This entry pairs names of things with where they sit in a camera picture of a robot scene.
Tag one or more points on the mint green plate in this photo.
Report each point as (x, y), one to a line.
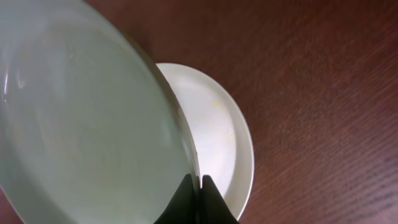
(91, 131)

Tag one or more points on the cream white plate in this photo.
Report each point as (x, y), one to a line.
(220, 132)

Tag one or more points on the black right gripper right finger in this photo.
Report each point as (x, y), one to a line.
(213, 209)

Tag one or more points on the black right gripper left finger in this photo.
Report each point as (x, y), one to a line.
(182, 206)

